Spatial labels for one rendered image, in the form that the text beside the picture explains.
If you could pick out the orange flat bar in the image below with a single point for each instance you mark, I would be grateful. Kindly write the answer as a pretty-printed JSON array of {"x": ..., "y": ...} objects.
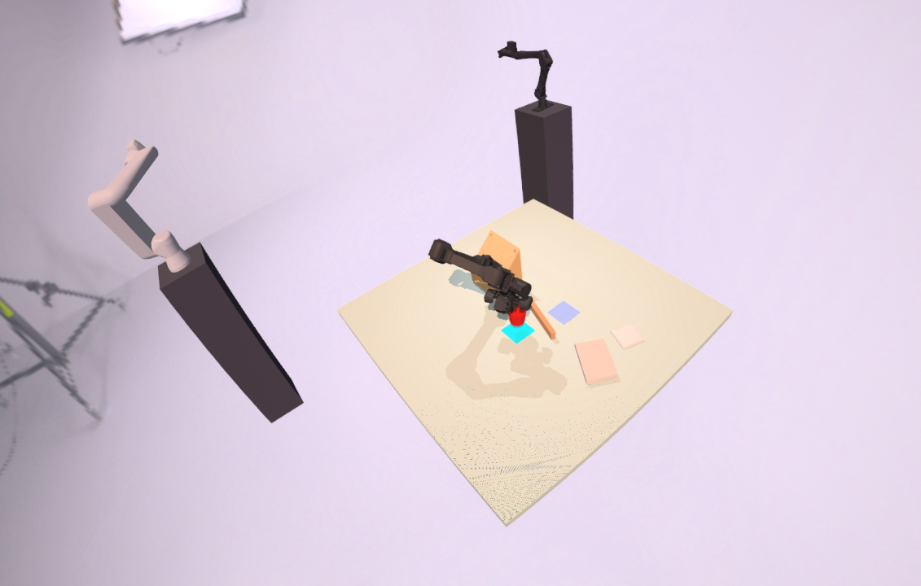
[{"x": 542, "y": 320}]

